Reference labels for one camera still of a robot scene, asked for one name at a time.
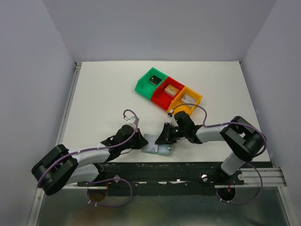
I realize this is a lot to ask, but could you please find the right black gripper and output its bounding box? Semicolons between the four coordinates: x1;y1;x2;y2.
154;122;187;145

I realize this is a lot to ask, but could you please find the grey-green card holder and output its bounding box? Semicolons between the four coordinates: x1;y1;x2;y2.
141;134;174;155

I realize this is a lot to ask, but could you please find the silver VIP credit card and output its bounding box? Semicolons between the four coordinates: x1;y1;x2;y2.
143;140;158;153

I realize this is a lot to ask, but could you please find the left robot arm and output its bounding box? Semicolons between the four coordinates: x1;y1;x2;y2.
31;125;148;195

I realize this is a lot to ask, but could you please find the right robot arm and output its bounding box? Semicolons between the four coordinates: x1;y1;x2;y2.
155;111;267;185

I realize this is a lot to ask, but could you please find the blue card sleeve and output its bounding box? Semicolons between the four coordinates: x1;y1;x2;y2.
152;145;171;155

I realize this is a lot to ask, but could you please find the white card in yellow bin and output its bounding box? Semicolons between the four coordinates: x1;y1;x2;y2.
181;94;196;108

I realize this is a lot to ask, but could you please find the tan card in red bin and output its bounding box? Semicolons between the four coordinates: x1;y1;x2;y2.
164;84;179;97

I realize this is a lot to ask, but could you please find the black card in green bin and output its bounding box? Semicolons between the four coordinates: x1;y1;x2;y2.
149;75;162;86

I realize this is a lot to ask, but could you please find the red plastic bin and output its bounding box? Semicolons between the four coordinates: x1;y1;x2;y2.
151;77;184;111

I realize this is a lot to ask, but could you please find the yellow plastic bin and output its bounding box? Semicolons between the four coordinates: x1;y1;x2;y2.
167;86;203;115

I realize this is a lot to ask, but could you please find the green plastic bin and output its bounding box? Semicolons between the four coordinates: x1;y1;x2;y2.
135;67;167;100

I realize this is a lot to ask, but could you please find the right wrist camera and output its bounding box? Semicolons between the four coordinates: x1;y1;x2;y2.
167;109;174;121

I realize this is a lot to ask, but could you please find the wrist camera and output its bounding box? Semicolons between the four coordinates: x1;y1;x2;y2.
167;109;174;121
124;116;139;129

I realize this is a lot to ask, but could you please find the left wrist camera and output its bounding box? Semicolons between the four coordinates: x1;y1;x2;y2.
124;116;139;129

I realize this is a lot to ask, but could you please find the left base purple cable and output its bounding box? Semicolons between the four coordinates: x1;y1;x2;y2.
88;178;135;208

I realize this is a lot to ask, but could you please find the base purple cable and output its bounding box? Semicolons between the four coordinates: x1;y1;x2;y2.
216;162;264;205
88;178;135;208

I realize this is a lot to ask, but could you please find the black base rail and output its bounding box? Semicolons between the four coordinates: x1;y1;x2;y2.
75;162;254;196

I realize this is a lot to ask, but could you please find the aluminium side rail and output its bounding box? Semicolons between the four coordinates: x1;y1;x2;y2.
55;62;82;145

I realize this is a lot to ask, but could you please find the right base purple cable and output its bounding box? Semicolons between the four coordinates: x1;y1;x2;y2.
216;162;264;205

